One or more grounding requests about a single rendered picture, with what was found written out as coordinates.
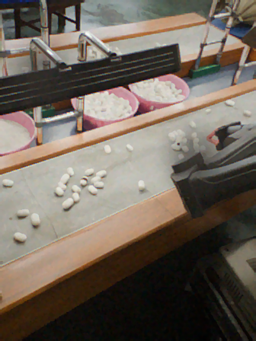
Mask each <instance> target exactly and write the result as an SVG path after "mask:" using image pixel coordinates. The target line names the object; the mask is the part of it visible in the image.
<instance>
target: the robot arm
mask: <svg viewBox="0 0 256 341"><path fill-rule="evenodd" d="M213 136H215V137H217V138H218V140H216V139H212V137H213ZM206 140H207V141H208V142H210V143H212V144H214V145H215V146H216V150H217V151H219V152H217V153H215V154H214V155H213V156H211V157H210V158H208V159H206V160H204V159H203V156H202V154H201V153H200V151H198V152H194V153H192V154H190V155H187V156H185V157H184V158H182V159H181V160H179V161H177V162H175V163H173V164H172V165H171V167H172V169H173V171H174V172H173V173H172V174H171V176H170V178H171V179H172V181H173V183H174V185H175V186H176V188H177V190H178V193H179V195H180V197H181V200H182V203H183V205H184V208H185V209H186V210H187V212H188V213H189V214H190V216H191V217H192V218H199V217H200V216H203V215H204V214H205V213H206V210H207V209H210V208H211V207H212V206H214V205H215V204H217V203H218V202H221V201H223V200H224V199H227V198H229V197H231V196H234V195H237V194H239V193H244V192H247V191H249V190H253V189H256V123H252V124H247V125H241V123H240V122H233V123H229V124H225V125H223V126H220V127H217V128H215V129H214V130H213V131H212V132H211V133H210V134H209V135H208V136H207V137H206Z"/></svg>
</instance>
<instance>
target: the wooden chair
mask: <svg viewBox="0 0 256 341"><path fill-rule="evenodd" d="M72 6H75V20H73V19H72V18H71V17H68V16H66V15H64V14H61V13H59V12H57V11H59V10H62V9H65V8H70V7H72ZM52 14H54V15H56V16H59V17H61V18H64V19H66V20H67V21H69V22H71V23H73V24H75V30H72V31H70V32H68V33H71V32H76V31H80V18H81V4H74V5H70V4H67V5H54V6H49V33H50V36H51V21H52ZM37 22H40V17H39V18H34V19H31V20H29V21H26V20H24V19H21V18H20V8H18V9H14V24H15V39H16V40H19V39H20V38H21V27H23V26H28V27H30V28H32V29H34V30H36V31H38V32H40V33H41V29H40V28H39V27H37V26H35V25H33V24H35V23H37Z"/></svg>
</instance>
